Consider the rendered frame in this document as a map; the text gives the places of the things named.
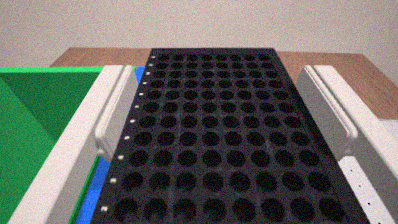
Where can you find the blue open bin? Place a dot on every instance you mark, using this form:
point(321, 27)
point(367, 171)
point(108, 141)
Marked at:
point(89, 203)

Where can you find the green bin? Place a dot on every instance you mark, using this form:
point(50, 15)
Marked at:
point(36, 105)

